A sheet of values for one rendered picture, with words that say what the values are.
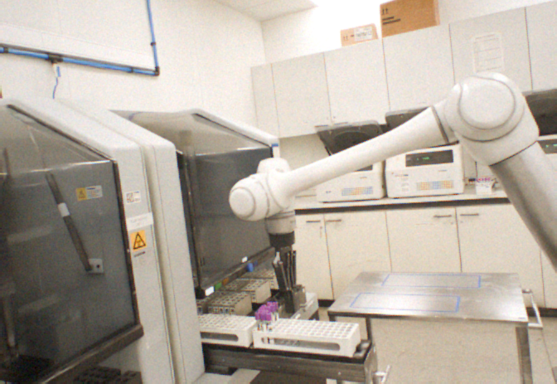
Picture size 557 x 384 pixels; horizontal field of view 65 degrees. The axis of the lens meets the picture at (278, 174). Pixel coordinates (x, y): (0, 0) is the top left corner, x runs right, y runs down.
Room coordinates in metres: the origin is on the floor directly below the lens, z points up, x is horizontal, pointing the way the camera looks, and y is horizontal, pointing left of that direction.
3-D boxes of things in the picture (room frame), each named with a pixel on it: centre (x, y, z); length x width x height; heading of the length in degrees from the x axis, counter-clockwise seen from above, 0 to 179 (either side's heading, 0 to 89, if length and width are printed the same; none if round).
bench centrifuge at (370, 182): (3.80, -0.68, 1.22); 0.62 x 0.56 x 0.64; 152
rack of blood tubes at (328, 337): (1.23, -0.02, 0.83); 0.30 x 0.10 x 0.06; 64
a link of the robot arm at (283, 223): (1.25, 0.01, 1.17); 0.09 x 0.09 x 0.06
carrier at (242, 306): (1.50, 0.19, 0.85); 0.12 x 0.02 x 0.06; 155
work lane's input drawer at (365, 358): (1.29, 0.10, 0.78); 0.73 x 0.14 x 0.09; 64
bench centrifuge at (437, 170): (3.55, -1.20, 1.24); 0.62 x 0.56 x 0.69; 155
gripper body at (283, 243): (1.25, 0.01, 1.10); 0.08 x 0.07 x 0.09; 154
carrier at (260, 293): (1.64, 0.12, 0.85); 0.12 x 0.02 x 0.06; 154
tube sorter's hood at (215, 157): (1.67, 0.37, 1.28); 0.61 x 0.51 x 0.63; 154
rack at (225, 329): (1.37, 0.26, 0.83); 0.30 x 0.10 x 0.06; 64
